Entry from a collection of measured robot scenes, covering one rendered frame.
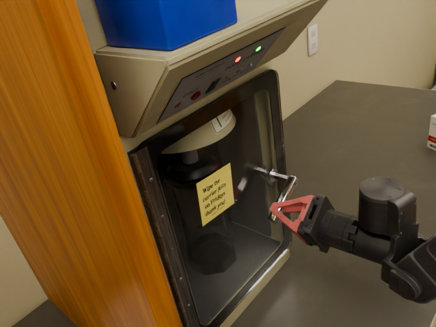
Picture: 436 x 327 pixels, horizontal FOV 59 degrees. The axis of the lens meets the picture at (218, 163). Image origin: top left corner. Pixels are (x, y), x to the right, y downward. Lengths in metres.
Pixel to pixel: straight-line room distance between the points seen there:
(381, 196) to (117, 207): 0.34
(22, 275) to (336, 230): 0.69
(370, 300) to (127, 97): 0.62
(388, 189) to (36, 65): 0.44
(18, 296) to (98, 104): 0.74
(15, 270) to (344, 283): 0.71
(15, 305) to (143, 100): 0.73
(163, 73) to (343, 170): 0.90
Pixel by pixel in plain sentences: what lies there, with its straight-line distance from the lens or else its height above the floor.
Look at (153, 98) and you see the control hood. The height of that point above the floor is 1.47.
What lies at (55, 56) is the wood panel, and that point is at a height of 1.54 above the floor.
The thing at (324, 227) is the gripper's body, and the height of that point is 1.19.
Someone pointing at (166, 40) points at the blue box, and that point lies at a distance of 0.36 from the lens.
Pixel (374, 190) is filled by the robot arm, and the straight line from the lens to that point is 0.56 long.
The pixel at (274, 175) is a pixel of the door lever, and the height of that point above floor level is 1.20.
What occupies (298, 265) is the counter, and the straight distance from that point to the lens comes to 0.91.
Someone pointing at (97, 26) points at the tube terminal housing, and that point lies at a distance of 0.45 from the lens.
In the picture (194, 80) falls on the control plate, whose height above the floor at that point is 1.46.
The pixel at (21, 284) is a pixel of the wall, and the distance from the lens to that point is 1.01.
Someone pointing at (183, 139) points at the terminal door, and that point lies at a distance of 0.52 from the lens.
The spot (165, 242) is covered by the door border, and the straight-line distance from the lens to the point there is 0.56.
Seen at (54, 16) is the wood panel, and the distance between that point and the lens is 0.32.
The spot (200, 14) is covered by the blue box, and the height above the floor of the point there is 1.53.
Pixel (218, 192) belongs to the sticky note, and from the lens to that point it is 0.61.
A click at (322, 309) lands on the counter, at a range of 0.83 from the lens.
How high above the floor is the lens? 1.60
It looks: 31 degrees down
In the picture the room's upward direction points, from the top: 11 degrees counter-clockwise
